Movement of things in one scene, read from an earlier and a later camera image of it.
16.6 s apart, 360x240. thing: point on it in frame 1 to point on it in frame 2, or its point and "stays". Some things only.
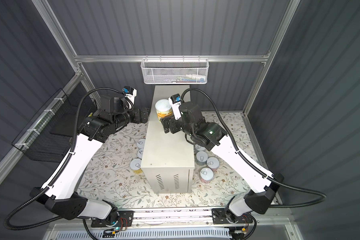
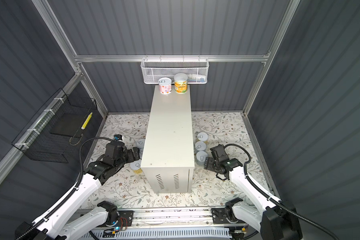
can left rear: (140, 143) stays
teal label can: (201, 158) stays
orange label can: (163, 109) to (180, 81)
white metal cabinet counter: (168, 160) stays
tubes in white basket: (187, 78) stays
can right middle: (200, 148) stays
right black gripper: (165, 124) to (208, 163)
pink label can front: (206, 175) to (165, 85)
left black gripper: (143, 115) to (131, 157)
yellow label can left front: (135, 164) stays
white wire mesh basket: (174, 71) stays
